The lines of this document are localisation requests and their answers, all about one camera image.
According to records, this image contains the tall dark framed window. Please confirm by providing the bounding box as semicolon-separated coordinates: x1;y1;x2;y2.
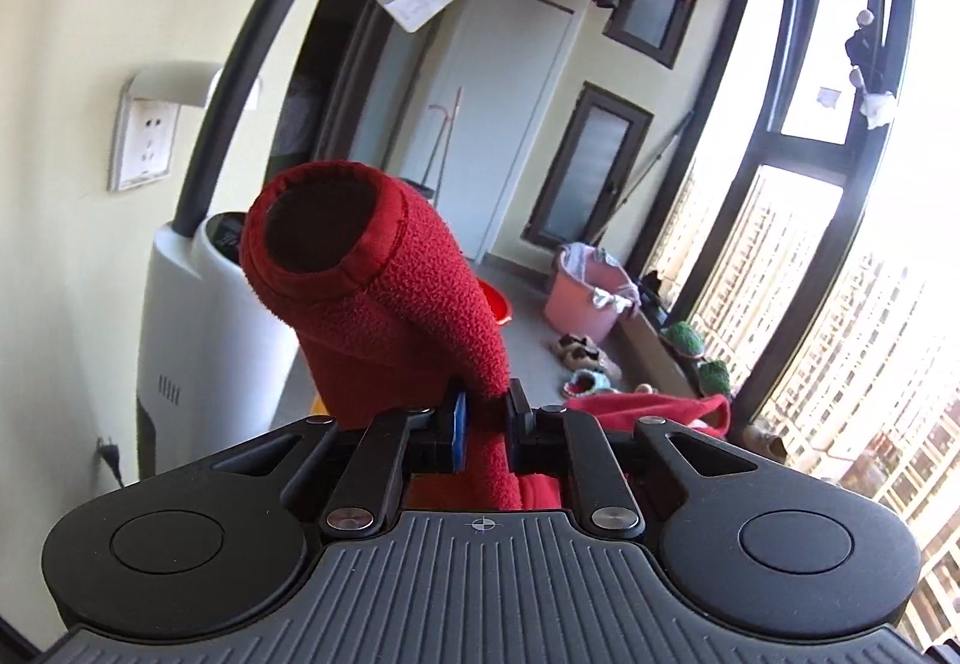
521;80;655;252

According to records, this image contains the white door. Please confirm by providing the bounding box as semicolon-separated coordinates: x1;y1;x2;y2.
427;0;586;264

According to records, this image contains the beige shoe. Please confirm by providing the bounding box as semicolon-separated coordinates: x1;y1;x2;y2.
739;424;792;464

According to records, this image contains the red fleece garment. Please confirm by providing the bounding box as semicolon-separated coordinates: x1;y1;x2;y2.
240;161;733;511

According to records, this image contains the long leaning pole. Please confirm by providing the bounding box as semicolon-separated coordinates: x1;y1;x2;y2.
589;112;695;245

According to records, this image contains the white cylindrical appliance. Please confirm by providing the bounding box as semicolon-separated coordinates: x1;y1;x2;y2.
135;210;317;485

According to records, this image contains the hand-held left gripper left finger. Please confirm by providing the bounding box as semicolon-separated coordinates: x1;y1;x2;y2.
217;392;471;534

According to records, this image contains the green plush slipper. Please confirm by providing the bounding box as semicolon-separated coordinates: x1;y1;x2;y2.
562;368;623;399

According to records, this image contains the white wall socket with cover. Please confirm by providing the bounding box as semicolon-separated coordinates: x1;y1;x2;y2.
107;59;263;194

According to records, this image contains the red bucket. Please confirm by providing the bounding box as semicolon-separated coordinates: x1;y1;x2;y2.
478;280;512;329

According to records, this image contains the black window frame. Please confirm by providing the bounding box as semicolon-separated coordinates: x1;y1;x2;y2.
634;0;960;485

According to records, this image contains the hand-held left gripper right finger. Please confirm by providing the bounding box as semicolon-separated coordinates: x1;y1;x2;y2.
506;379;760;534

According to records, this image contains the pink bucket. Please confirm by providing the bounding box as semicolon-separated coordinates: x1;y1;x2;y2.
544;242;643;344

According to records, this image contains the pink mop handle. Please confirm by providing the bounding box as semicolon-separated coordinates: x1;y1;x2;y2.
421;88;463;185

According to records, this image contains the black sliding door frame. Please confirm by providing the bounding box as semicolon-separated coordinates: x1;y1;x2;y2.
174;0;376;241

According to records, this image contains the small dark pot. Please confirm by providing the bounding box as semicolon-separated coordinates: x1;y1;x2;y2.
637;268;670;327

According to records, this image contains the small dark framed window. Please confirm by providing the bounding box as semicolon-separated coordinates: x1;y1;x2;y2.
602;0;704;71

